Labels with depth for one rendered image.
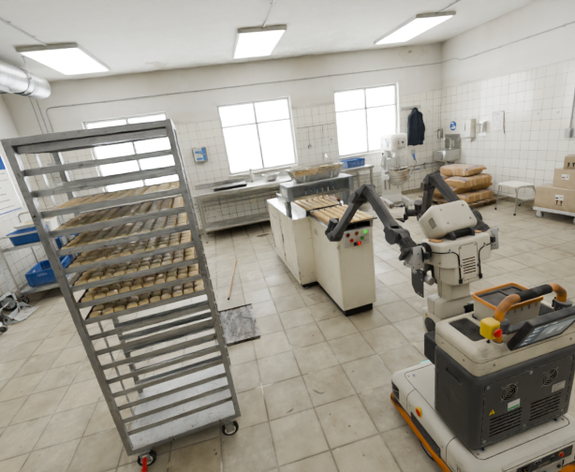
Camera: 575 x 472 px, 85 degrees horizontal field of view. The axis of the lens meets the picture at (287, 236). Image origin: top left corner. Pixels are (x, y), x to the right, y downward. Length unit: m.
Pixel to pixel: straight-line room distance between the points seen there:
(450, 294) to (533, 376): 0.45
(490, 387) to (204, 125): 5.79
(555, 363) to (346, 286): 1.61
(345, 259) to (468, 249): 1.31
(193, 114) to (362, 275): 4.56
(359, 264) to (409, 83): 5.35
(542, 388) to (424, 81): 6.71
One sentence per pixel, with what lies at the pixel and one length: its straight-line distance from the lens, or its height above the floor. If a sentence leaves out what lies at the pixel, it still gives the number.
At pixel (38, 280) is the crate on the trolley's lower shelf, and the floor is 0.26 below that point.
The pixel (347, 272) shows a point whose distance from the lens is 2.83.
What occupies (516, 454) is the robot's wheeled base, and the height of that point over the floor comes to 0.28.
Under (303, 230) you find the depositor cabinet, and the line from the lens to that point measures 3.31.
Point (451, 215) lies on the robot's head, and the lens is 1.69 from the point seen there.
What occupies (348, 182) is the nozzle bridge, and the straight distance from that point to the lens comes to 3.41.
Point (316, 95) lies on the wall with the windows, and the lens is 6.73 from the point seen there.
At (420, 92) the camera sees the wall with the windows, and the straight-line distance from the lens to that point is 7.75.
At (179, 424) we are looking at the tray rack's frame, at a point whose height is 0.15.
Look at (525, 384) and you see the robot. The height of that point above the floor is 0.58.
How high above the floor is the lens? 1.69
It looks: 18 degrees down
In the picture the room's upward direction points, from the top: 8 degrees counter-clockwise
